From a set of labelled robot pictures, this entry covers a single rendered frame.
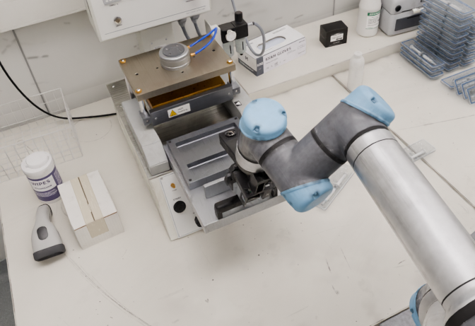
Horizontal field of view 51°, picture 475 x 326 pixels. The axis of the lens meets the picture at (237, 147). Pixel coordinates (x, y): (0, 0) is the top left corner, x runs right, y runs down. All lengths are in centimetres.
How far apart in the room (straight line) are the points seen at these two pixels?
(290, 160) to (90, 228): 72
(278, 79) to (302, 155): 102
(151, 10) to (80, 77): 54
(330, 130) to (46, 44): 121
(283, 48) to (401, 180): 120
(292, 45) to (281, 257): 84
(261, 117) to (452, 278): 37
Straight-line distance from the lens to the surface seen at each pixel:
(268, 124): 79
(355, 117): 74
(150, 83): 128
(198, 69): 130
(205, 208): 114
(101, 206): 138
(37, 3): 165
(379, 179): 69
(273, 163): 80
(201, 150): 123
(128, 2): 137
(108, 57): 183
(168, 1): 141
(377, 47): 196
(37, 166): 148
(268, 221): 138
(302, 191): 78
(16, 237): 153
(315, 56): 189
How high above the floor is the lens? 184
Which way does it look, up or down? 44 degrees down
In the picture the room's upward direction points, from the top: 6 degrees counter-clockwise
